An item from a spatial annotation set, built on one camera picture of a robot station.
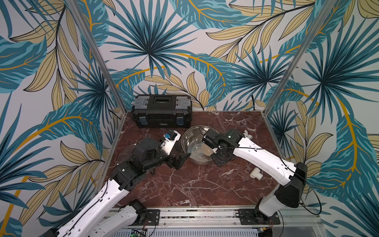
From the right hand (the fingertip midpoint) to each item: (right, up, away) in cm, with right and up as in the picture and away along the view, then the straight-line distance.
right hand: (220, 159), depth 75 cm
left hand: (-19, +6, -10) cm, 23 cm away
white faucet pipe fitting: (+24, +11, +29) cm, 39 cm away
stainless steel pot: (-14, +4, +25) cm, 29 cm away
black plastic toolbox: (-33, +26, +20) cm, 47 cm away
